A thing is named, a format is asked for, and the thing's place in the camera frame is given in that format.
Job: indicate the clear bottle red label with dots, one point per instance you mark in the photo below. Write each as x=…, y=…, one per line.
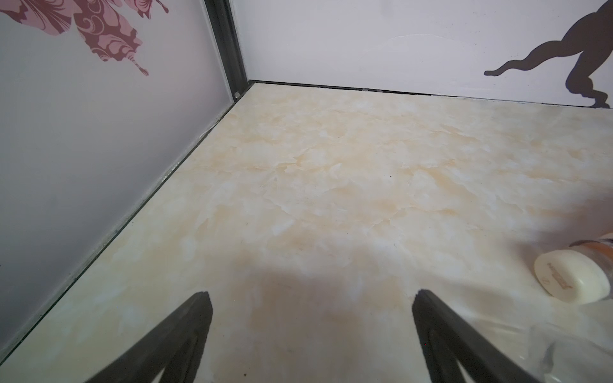
x=549, y=353

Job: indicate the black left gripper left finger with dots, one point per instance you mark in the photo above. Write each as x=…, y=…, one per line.
x=172, y=351

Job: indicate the black corner frame post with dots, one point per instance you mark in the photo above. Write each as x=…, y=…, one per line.
x=224, y=29

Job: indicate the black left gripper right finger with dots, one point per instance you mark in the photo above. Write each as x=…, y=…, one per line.
x=450, y=346

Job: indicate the brown Nescafe coffee bottle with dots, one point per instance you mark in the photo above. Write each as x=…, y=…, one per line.
x=579, y=274

